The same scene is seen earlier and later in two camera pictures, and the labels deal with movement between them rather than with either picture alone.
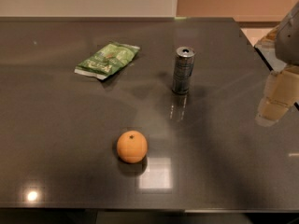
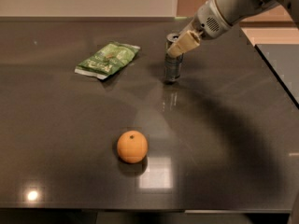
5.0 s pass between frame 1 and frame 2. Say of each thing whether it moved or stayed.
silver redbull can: moved
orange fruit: stayed
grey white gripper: moved
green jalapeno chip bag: stayed
